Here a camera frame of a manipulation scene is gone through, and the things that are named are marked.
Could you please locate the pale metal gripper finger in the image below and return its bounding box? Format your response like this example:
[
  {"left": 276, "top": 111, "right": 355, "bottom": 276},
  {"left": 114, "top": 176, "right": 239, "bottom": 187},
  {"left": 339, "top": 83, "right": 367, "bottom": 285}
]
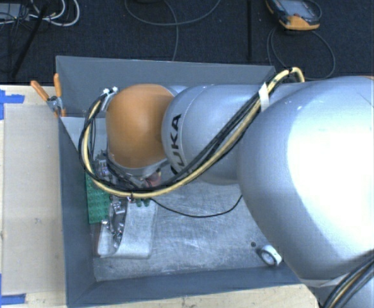
[
  {"left": 101, "top": 219, "right": 124, "bottom": 250},
  {"left": 110, "top": 201, "right": 127, "bottom": 237}
]

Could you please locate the green flat block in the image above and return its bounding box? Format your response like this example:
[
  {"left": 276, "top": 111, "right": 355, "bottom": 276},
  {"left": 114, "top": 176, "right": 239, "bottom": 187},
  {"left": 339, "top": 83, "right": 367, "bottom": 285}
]
[{"left": 85, "top": 171, "right": 113, "bottom": 225}]

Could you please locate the grey metal bin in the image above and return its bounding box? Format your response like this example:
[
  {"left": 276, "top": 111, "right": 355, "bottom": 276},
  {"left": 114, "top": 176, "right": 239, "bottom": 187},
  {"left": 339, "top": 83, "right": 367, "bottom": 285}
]
[{"left": 55, "top": 55, "right": 304, "bottom": 308}]

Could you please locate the brown cardboard board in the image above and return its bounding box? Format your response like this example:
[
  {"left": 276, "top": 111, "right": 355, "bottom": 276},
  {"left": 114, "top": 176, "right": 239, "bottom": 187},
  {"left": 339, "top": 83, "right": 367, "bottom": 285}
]
[{"left": 1, "top": 103, "right": 66, "bottom": 296}]

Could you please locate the white ring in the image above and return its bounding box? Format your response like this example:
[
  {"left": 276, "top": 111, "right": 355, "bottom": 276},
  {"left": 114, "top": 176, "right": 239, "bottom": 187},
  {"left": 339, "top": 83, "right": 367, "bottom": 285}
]
[{"left": 256, "top": 244, "right": 283, "bottom": 268}]

